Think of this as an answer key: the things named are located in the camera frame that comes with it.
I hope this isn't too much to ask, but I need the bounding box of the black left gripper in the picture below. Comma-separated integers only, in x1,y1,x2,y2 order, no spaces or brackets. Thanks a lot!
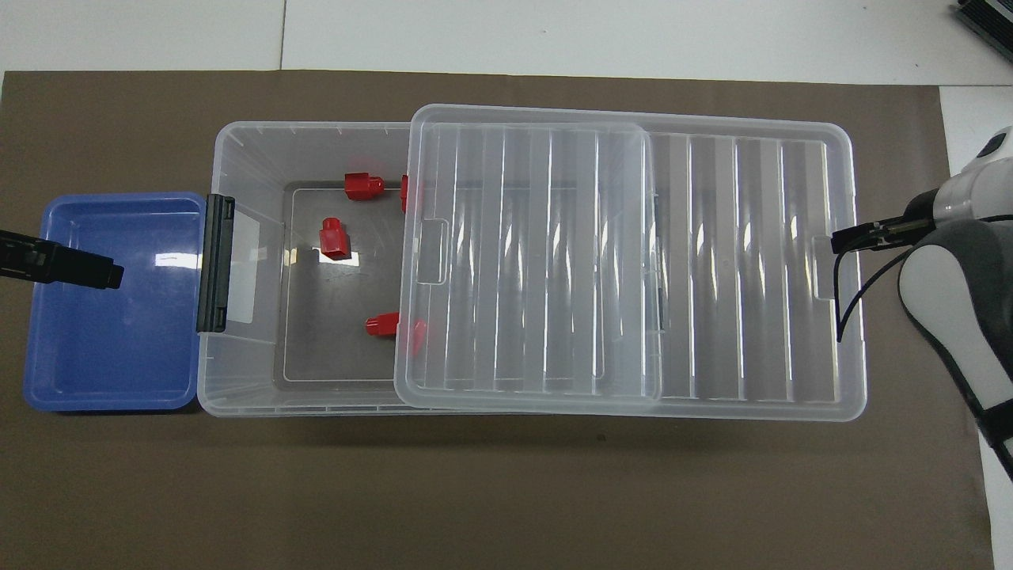
0,228,126,291

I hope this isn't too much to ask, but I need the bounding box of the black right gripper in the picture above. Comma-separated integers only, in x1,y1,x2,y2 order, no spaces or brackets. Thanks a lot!
831,190,952,255

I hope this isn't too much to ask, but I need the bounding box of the clear ribbed plastic lid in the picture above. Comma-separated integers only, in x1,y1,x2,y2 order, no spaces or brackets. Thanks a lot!
393,103,868,423

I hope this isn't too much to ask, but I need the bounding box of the blue plastic tray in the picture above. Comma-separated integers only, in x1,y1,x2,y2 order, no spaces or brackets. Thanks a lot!
22,192,208,412

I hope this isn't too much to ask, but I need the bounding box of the clear plastic storage box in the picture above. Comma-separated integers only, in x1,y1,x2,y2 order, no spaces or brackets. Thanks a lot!
195,120,667,417

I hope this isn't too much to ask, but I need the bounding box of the black vented device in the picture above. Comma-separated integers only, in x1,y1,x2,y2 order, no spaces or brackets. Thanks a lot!
950,0,1013,64

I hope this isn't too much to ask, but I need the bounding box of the brown paper table mat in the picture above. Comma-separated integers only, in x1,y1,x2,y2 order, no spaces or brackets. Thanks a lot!
0,70,996,570

